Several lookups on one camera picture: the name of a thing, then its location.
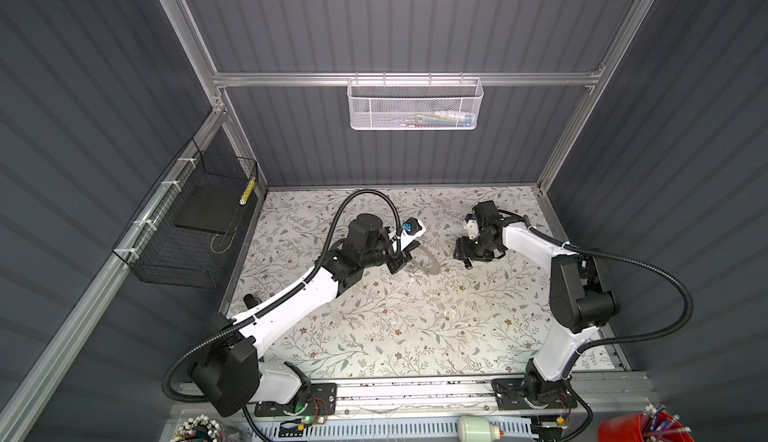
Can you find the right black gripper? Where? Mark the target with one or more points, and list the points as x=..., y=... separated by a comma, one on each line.
x=463, y=251

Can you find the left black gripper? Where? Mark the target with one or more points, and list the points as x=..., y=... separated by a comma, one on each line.
x=399, y=261

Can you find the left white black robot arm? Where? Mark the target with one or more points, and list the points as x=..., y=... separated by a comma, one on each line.
x=230, y=372

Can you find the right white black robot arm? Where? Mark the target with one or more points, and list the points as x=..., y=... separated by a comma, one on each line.
x=580, y=293

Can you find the black blue handheld device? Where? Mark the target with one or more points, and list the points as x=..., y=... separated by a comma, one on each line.
x=251, y=302

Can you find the yellow marker pen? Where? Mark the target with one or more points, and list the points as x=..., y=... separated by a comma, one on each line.
x=248, y=190

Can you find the white plastic bottle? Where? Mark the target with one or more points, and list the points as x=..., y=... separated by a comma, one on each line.
x=477, y=429

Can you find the red cup with pens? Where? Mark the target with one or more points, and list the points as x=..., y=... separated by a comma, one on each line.
x=652, y=424

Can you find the pile of white connectors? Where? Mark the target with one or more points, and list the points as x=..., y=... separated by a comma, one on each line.
x=200, y=429

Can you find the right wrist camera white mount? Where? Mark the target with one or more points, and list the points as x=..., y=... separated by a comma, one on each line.
x=472, y=228

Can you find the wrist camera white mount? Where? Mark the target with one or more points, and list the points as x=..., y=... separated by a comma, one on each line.
x=405, y=238
x=472, y=228

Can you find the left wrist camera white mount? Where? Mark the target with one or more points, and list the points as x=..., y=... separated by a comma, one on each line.
x=405, y=238

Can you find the white wire mesh basket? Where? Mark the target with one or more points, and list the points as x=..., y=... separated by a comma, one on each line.
x=414, y=104

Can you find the white cable duct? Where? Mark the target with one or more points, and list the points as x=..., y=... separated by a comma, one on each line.
x=394, y=429

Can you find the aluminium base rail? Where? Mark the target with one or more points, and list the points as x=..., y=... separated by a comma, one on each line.
x=442, y=396

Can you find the black wire basket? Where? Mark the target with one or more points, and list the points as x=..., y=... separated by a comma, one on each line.
x=190, y=230

